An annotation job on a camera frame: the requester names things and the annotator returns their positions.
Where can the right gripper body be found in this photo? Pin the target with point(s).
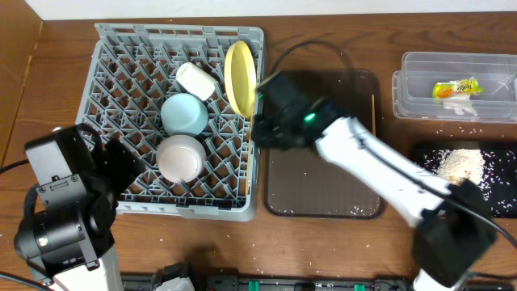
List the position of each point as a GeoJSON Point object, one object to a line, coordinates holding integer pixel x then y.
{"type": "Point", "coordinates": [266, 128]}

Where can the wooden chopstick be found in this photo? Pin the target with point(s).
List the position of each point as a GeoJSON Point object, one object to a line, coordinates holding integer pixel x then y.
{"type": "Point", "coordinates": [249, 139]}
{"type": "Point", "coordinates": [373, 115]}

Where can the yellow plate with crumbs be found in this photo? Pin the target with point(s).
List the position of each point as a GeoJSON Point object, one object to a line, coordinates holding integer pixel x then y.
{"type": "Point", "coordinates": [240, 79]}

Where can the cream plastic cup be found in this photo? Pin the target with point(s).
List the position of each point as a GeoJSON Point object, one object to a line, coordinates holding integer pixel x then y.
{"type": "Point", "coordinates": [196, 81]}

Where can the light blue bowl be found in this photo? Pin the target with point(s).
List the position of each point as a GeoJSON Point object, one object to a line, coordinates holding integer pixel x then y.
{"type": "Point", "coordinates": [184, 114]}

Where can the white tissue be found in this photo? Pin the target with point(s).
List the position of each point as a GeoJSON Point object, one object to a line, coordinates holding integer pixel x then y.
{"type": "Point", "coordinates": [460, 104]}

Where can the yellow green snack wrapper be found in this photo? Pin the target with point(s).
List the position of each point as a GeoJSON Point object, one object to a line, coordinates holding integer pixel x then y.
{"type": "Point", "coordinates": [444, 90]}

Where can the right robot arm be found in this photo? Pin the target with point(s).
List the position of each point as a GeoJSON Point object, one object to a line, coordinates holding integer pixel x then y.
{"type": "Point", "coordinates": [451, 222]}

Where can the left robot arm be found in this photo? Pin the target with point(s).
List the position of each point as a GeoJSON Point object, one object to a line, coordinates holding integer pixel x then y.
{"type": "Point", "coordinates": [65, 235]}

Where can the grey plastic dishwasher rack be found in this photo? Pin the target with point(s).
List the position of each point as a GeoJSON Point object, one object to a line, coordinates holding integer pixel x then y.
{"type": "Point", "coordinates": [132, 74]}

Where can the dark brown serving tray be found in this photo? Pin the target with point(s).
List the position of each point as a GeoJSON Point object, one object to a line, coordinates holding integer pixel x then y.
{"type": "Point", "coordinates": [299, 183]}

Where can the clear plastic bin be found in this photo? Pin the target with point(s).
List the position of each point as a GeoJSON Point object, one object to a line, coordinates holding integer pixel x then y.
{"type": "Point", "coordinates": [420, 71]}

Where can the pile of food scraps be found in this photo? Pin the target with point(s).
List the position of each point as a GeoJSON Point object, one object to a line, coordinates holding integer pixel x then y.
{"type": "Point", "coordinates": [459, 165]}

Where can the black plastic bin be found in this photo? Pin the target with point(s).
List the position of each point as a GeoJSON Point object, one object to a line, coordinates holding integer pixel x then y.
{"type": "Point", "coordinates": [498, 183]}

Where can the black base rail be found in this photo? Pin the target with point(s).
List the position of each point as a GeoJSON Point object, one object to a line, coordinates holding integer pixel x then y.
{"type": "Point", "coordinates": [182, 277]}

